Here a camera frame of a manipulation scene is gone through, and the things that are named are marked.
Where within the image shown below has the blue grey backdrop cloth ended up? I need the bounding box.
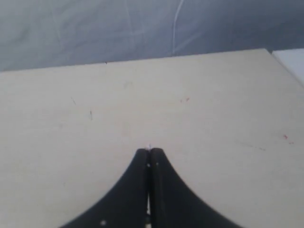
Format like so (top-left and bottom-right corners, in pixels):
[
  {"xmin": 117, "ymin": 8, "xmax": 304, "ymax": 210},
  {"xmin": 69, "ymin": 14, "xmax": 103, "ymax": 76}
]
[{"xmin": 0, "ymin": 0, "xmax": 304, "ymax": 71}]

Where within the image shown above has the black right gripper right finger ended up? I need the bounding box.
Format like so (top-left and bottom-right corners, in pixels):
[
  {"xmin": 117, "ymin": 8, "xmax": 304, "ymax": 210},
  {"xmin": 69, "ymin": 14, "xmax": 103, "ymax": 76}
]
[{"xmin": 150, "ymin": 148, "xmax": 240, "ymax": 228}]

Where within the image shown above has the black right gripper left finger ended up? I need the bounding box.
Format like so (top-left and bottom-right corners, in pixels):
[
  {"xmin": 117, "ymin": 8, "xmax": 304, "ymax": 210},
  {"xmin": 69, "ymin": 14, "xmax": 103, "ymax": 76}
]
[{"xmin": 62, "ymin": 149, "xmax": 150, "ymax": 228}]

